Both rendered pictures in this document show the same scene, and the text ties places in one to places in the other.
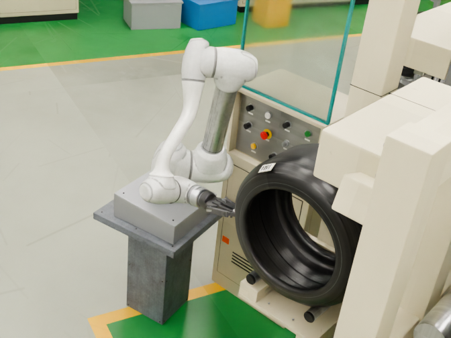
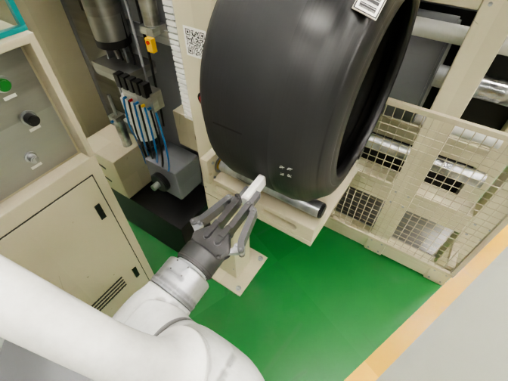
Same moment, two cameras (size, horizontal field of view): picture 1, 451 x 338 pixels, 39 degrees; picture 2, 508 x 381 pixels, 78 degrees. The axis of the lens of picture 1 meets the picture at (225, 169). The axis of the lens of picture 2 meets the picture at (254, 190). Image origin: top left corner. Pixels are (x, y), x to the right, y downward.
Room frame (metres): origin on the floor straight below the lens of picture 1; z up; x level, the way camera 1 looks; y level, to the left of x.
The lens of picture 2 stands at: (2.13, 0.36, 1.56)
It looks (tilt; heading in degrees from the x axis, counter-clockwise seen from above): 48 degrees down; 266
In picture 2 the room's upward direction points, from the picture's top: straight up
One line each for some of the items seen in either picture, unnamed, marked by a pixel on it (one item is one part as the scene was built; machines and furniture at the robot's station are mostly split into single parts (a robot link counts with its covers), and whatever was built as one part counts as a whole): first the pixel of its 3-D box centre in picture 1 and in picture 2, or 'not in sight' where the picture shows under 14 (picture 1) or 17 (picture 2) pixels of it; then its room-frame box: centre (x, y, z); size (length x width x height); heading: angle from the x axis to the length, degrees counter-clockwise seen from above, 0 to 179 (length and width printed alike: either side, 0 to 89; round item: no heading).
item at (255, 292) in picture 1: (275, 272); (265, 199); (2.05, -0.26, 0.83); 0.36 x 0.09 x 0.06; 142
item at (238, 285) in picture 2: not in sight; (233, 263); (2.18, -0.51, 0.01); 0.27 x 0.27 x 0.02; 52
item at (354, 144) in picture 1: (408, 136); not in sight; (1.68, -0.52, 1.71); 0.61 x 0.25 x 0.15; 142
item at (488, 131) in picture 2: not in sight; (374, 179); (1.58, -0.48, 0.65); 0.90 x 0.02 x 0.70; 142
